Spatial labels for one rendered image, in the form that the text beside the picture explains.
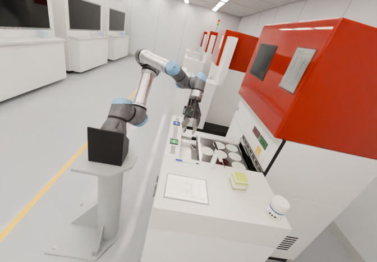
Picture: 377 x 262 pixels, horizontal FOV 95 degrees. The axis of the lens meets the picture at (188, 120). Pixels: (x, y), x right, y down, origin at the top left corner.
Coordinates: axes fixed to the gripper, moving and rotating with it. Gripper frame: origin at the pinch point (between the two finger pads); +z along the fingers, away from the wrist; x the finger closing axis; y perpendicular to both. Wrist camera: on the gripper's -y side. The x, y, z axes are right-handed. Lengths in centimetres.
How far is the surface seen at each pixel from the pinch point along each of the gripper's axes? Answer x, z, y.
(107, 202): -48, 59, -2
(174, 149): -8.9, 12.7, -5.0
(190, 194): 14.7, 29.2, 14.8
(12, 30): -346, -97, -19
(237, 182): 32.4, 19.3, 1.2
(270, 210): 49, 27, 1
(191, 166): 6.5, 19.1, 0.5
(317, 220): 86, 40, -72
